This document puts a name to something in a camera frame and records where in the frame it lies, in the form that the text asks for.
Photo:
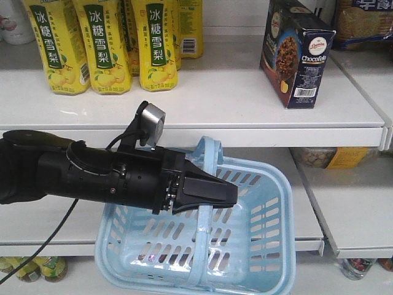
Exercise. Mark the light blue plastic basket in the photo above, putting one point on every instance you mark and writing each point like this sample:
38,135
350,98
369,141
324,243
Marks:
246,249

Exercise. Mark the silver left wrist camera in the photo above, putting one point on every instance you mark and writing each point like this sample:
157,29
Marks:
146,127

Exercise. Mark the biscuit package blue label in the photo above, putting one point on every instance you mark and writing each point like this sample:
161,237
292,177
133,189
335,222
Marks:
362,21

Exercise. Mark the yellow pear tea bottle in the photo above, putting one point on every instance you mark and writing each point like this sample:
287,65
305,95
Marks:
157,61
61,45
107,57

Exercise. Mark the white pink-flower bottle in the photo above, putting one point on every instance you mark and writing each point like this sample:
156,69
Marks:
15,25

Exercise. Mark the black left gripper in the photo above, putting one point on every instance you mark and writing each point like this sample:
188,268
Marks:
152,179

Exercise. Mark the white supermarket shelving unit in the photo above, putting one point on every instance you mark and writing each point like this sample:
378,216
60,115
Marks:
223,94

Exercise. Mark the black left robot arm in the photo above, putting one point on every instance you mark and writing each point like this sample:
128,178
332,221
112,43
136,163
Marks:
35,164

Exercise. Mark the rear yellow tea bottle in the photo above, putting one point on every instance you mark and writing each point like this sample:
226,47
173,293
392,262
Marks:
191,16

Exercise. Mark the clear cookie tub yellow label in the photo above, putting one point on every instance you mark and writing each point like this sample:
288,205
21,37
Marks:
333,157

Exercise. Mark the lower shelf drink can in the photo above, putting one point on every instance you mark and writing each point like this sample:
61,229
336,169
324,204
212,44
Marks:
356,268

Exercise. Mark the blue chocolate cookie box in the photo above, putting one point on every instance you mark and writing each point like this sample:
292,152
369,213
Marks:
296,47

